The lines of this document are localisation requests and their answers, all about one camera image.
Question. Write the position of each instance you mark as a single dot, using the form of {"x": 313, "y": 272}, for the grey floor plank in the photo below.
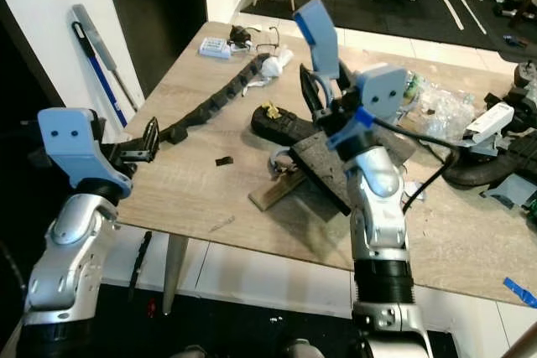
{"x": 446, "y": 2}
{"x": 470, "y": 6}

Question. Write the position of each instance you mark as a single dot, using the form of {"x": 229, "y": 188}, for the long black ribbed device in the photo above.
{"x": 281, "y": 123}

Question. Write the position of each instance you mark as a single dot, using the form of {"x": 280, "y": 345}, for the white camera device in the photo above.
{"x": 497, "y": 119}

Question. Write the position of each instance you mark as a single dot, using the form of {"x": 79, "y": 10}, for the light grey right wrist camera mount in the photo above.
{"x": 382, "y": 90}

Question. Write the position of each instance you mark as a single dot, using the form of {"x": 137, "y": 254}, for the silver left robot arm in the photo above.
{"x": 75, "y": 266}

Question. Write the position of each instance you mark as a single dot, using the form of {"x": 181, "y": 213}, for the small yellow scrap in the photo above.
{"x": 270, "y": 110}

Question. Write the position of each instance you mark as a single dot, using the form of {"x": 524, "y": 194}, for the light grey left wrist camera mount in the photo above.
{"x": 84, "y": 144}

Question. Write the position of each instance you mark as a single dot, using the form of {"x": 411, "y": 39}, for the grey left robot leg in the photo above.
{"x": 201, "y": 351}

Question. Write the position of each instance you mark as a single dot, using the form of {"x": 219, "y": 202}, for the clear crumpled plastic bag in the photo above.
{"x": 461, "y": 106}

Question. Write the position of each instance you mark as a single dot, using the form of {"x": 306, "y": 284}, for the grey metal bar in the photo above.
{"x": 105, "y": 44}

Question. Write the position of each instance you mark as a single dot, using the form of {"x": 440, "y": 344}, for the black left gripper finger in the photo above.
{"x": 154, "y": 136}
{"x": 143, "y": 144}

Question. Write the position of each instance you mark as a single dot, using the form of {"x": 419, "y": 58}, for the white power adapter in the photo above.
{"x": 216, "y": 48}

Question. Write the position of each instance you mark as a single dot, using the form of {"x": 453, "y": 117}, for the dark grey foam pad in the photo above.
{"x": 323, "y": 173}

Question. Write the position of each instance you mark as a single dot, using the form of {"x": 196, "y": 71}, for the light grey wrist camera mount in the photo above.
{"x": 84, "y": 144}
{"x": 382, "y": 90}

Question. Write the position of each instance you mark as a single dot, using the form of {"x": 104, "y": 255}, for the grey right robot leg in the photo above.
{"x": 302, "y": 350}

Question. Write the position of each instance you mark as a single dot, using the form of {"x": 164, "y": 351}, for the wooden table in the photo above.
{"x": 470, "y": 241}

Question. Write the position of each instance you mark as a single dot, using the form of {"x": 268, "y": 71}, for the flat wooden piece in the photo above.
{"x": 273, "y": 192}

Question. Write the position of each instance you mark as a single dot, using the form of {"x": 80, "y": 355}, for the short black stick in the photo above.
{"x": 141, "y": 262}

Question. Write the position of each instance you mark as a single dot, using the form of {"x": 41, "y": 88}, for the black floor mat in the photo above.
{"x": 260, "y": 329}

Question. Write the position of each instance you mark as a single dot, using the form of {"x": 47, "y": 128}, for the small white paper scrap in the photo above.
{"x": 411, "y": 190}

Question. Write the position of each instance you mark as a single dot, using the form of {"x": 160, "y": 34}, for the clear plastic bag with bottle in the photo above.
{"x": 424, "y": 90}

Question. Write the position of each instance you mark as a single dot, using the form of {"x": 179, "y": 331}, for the white crumpled tissue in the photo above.
{"x": 275, "y": 64}

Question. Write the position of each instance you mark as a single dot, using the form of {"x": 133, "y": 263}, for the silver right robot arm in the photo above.
{"x": 377, "y": 224}

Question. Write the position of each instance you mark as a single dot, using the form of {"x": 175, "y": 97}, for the blue grey printed part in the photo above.
{"x": 508, "y": 194}

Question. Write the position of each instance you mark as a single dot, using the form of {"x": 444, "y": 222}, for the grey robot leg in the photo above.
{"x": 302, "y": 350}
{"x": 201, "y": 351}

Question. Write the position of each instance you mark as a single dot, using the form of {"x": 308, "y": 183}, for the small black flat piece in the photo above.
{"x": 224, "y": 161}

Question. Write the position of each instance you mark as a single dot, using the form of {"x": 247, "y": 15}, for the small dark red item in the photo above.
{"x": 152, "y": 308}

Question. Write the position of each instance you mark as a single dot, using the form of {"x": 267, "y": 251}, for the black rounded device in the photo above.
{"x": 487, "y": 169}

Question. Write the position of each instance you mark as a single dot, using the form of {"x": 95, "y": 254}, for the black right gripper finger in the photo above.
{"x": 312, "y": 95}
{"x": 339, "y": 91}

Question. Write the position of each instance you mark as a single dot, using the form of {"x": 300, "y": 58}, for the small black plug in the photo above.
{"x": 241, "y": 35}

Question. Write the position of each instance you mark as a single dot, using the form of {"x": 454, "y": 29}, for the blue tape strip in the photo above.
{"x": 520, "y": 291}

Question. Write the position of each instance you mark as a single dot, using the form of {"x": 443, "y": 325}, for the black motor part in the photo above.
{"x": 524, "y": 81}

